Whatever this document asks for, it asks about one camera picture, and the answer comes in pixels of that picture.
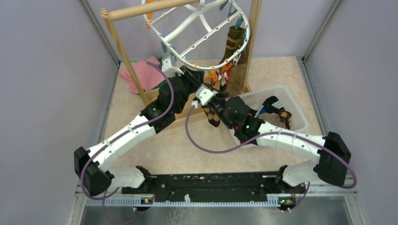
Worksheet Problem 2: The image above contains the brown argyle sock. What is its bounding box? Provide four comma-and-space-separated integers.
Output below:
204, 108, 221, 128
278, 109, 292, 130

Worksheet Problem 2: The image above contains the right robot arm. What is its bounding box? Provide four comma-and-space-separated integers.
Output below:
199, 90, 355, 193

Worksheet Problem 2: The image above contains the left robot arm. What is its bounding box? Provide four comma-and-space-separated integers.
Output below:
74, 66, 205, 200

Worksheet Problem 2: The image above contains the orange clothes clip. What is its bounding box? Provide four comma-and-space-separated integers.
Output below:
207, 70, 219, 87

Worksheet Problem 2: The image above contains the teal clothes clip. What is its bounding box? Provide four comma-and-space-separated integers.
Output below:
161, 41, 168, 53

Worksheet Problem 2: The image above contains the orange clip at back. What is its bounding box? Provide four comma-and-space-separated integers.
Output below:
145, 0, 154, 21

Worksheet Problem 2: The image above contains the white round clip hanger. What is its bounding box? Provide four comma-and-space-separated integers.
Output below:
143, 0, 251, 71

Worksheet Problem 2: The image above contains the wooden hanger rack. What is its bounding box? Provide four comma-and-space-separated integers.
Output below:
100, 0, 262, 131

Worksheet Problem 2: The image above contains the navy white red hanging sock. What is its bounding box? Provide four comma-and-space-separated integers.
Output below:
219, 62, 232, 91

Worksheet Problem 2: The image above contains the green cloth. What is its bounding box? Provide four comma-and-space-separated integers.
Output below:
155, 57, 166, 89

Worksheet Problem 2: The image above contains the pink cloth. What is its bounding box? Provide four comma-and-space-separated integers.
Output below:
119, 56, 165, 94

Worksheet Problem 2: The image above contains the black sock in basket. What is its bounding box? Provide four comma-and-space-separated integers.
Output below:
261, 96, 283, 114

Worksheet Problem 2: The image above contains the olive striped hanging sock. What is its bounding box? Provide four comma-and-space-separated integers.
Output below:
218, 26, 245, 64

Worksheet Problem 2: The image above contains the white plastic laundry basket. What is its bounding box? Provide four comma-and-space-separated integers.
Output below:
239, 85, 308, 133

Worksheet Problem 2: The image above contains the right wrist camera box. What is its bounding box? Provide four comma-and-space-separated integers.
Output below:
195, 84, 218, 106

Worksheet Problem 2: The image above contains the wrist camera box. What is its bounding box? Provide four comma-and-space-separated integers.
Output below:
195, 84, 218, 106
161, 56, 183, 78

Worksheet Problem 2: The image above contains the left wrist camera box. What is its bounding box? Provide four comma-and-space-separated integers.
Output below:
161, 56, 183, 78

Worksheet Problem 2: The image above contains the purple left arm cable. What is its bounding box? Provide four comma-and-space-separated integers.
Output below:
79, 60, 176, 225

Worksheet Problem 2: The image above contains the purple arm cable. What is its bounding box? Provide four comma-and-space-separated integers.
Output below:
79, 60, 176, 225
185, 101, 358, 189

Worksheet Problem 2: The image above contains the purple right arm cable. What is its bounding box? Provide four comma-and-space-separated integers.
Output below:
185, 101, 358, 189

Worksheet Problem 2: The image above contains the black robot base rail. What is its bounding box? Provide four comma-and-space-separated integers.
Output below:
122, 166, 308, 211

